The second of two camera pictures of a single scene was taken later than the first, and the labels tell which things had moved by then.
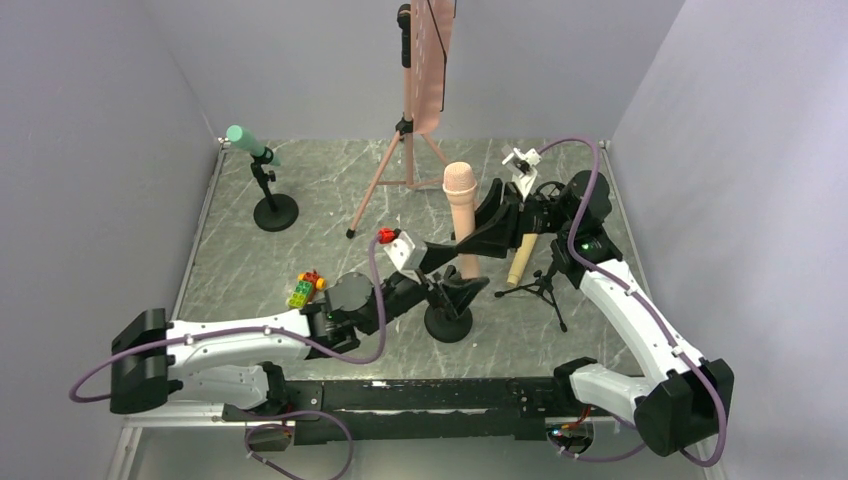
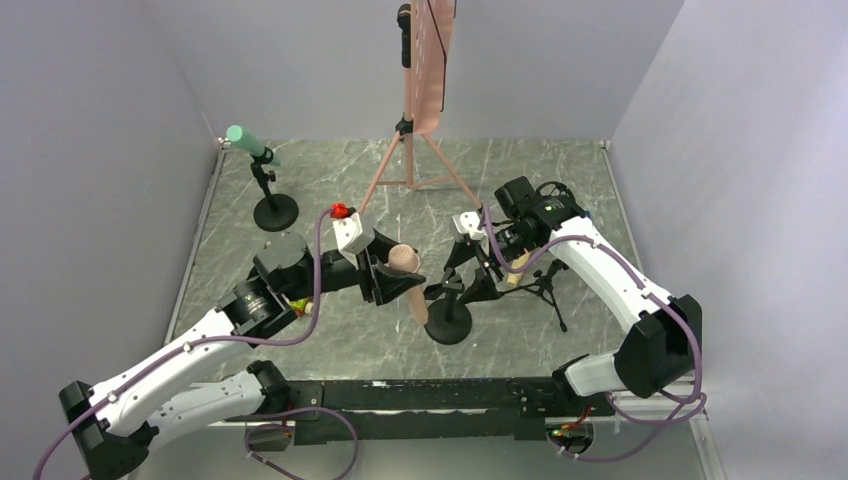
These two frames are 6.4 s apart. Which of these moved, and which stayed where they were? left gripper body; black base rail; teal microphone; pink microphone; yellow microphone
Moved: left gripper body; pink microphone
Stayed: teal microphone; yellow microphone; black base rail
